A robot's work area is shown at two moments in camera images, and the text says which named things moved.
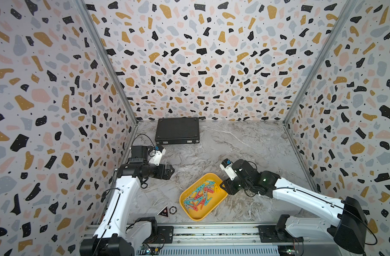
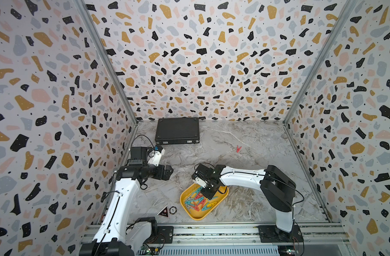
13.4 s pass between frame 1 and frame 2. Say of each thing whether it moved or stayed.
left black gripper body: stayed
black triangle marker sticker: stayed
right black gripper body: moved
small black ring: stayed
